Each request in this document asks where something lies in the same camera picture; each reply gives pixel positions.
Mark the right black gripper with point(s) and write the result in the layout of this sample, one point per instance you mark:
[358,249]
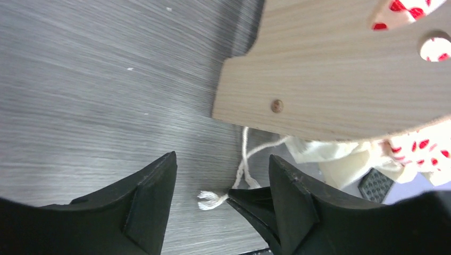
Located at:
[256,206]

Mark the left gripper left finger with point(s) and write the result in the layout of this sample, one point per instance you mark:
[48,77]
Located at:
[127,217]

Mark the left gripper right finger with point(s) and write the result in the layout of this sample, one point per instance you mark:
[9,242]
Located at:
[315,218]

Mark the strawberry print ruffled blanket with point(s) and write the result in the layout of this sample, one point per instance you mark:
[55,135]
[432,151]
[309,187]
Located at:
[399,157]

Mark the wooden pet bed frame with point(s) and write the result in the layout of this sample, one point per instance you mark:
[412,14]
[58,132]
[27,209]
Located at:
[318,72]

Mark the black perforated pad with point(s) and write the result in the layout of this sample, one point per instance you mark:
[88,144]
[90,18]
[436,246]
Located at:
[375,186]

